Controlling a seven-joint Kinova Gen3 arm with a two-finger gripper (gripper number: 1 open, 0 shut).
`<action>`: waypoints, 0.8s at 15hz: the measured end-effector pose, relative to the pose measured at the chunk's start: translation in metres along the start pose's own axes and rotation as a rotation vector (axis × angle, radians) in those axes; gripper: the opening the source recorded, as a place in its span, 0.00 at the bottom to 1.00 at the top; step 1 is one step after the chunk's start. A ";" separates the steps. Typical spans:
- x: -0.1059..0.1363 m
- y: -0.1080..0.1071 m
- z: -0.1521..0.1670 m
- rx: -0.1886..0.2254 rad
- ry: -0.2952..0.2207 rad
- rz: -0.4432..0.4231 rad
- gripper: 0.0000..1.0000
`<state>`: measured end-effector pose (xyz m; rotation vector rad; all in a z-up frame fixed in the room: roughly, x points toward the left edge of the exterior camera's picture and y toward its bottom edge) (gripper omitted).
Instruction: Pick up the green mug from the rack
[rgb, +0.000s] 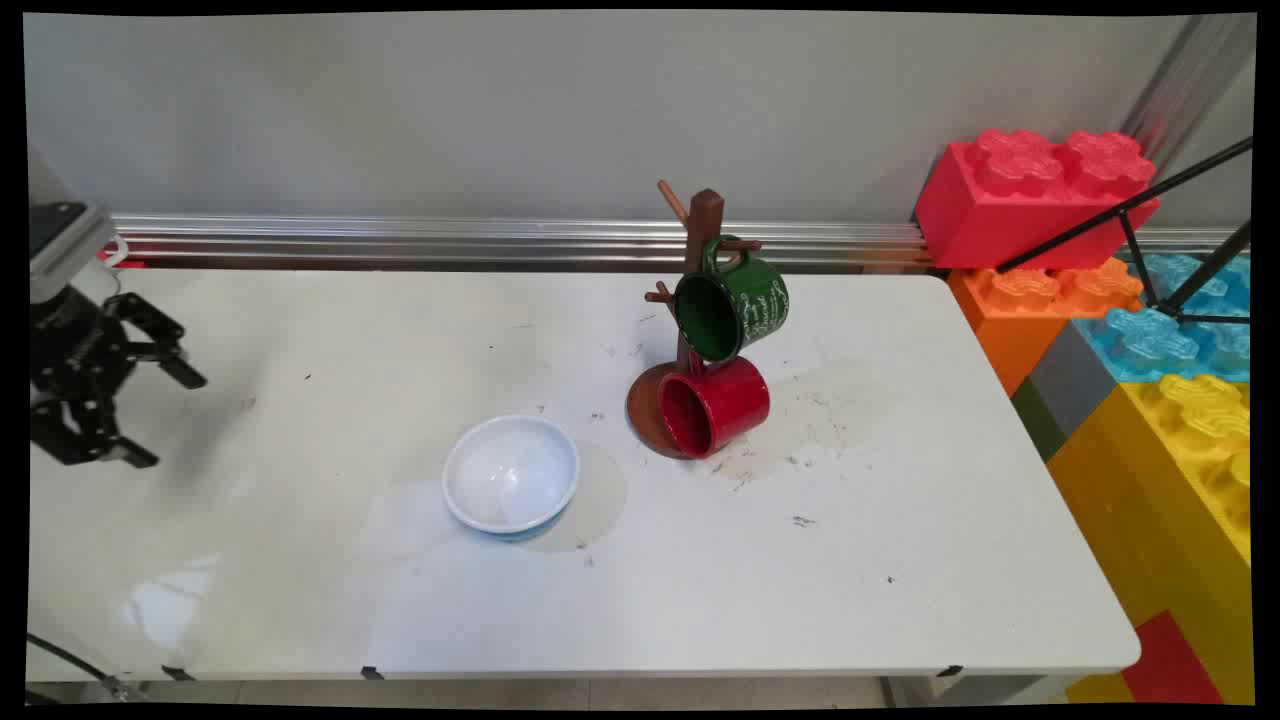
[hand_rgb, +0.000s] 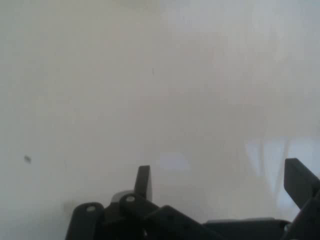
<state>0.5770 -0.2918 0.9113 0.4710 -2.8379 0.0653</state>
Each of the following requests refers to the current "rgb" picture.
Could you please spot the dark green toy brick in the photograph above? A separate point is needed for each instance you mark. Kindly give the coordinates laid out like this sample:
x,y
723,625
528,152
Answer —
x,y
1040,420

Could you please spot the brown wooden mug tree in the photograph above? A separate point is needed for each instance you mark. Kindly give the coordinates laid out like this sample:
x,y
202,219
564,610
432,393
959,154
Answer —
x,y
705,215

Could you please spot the red enamel mug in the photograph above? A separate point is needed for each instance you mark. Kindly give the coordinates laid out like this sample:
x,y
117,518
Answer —
x,y
735,400

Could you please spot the white bowl with blue outside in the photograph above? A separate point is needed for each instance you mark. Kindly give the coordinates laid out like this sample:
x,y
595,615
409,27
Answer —
x,y
510,475

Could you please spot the small red toy brick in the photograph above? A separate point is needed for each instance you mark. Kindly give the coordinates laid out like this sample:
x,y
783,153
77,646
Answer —
x,y
1170,660

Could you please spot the aluminium corner post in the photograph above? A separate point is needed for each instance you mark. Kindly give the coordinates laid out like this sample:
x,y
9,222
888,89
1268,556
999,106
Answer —
x,y
1185,85

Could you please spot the grey toy brick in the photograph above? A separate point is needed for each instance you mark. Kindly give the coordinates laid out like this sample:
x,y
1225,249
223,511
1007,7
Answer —
x,y
1075,385

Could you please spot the light blue toy brick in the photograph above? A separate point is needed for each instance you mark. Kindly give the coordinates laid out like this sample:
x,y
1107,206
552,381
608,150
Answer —
x,y
1150,345

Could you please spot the green enamel mug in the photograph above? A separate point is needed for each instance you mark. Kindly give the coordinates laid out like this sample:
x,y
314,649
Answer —
x,y
760,300

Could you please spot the large red toy brick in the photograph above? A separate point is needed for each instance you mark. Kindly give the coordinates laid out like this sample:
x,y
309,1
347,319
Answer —
x,y
1000,215

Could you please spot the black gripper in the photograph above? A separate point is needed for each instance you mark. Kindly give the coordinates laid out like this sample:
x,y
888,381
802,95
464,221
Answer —
x,y
70,345

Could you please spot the aluminium wall rail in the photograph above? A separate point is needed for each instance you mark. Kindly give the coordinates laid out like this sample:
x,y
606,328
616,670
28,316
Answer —
x,y
500,240

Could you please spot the large orange toy brick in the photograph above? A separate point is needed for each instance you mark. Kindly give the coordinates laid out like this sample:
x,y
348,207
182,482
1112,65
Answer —
x,y
1010,320

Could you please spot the black tripod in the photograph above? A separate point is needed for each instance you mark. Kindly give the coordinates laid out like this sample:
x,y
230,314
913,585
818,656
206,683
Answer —
x,y
1130,212

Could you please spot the large yellow toy brick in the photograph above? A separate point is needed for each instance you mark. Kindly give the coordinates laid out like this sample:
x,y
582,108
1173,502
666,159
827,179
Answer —
x,y
1160,500

